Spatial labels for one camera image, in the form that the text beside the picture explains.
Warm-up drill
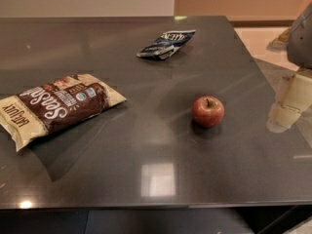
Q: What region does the red apple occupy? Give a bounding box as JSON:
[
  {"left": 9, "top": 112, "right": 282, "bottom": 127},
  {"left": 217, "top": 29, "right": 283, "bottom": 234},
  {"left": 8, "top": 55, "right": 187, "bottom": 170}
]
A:
[{"left": 192, "top": 96, "right": 225, "bottom": 128}]

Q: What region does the brown and cream snack bag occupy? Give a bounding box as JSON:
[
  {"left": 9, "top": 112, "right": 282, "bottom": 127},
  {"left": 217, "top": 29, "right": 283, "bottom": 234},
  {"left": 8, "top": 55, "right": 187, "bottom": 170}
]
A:
[{"left": 0, "top": 74, "right": 127, "bottom": 151}]

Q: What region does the blue chip bag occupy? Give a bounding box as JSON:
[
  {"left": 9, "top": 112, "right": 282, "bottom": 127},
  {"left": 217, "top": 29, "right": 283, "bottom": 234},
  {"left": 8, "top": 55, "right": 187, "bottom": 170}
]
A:
[{"left": 136, "top": 29, "right": 196, "bottom": 60}]

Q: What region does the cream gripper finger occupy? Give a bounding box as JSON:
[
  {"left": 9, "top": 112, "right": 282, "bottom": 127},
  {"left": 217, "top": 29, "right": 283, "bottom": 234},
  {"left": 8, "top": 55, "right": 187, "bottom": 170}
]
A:
[{"left": 267, "top": 69, "right": 312, "bottom": 134}]

